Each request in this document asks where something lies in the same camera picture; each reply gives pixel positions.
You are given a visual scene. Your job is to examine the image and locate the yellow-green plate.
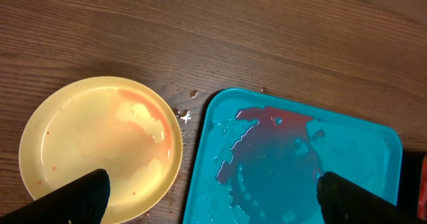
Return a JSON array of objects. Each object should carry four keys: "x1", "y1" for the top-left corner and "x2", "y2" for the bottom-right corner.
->
[{"x1": 19, "y1": 77, "x2": 183, "y2": 223}]

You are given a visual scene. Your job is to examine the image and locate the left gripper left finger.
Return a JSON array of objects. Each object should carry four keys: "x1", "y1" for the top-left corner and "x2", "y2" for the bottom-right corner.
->
[{"x1": 1, "y1": 169, "x2": 111, "y2": 224}]

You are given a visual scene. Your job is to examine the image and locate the teal plastic tray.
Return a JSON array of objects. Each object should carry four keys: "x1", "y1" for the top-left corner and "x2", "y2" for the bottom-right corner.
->
[{"x1": 183, "y1": 88, "x2": 402, "y2": 223}]

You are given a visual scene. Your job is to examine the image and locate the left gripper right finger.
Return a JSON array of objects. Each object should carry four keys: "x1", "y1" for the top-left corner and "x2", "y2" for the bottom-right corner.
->
[{"x1": 317, "y1": 171, "x2": 426, "y2": 224}]

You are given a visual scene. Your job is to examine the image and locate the black tray with red liquid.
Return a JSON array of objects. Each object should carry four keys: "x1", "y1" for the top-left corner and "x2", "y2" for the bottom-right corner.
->
[{"x1": 397, "y1": 151, "x2": 426, "y2": 221}]

